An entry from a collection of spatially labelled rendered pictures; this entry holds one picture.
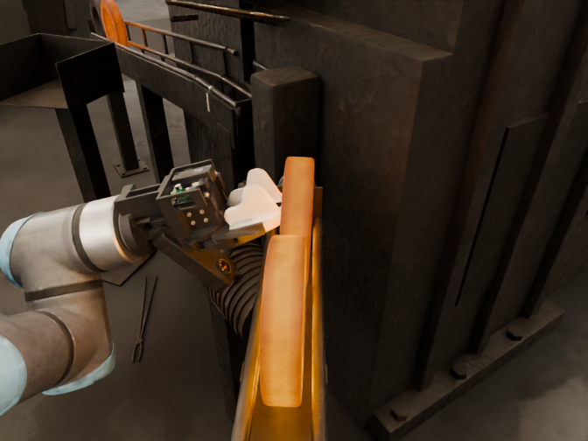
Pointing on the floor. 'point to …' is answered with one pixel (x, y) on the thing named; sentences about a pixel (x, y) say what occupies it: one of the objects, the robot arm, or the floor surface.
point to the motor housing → (234, 320)
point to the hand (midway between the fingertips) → (296, 208)
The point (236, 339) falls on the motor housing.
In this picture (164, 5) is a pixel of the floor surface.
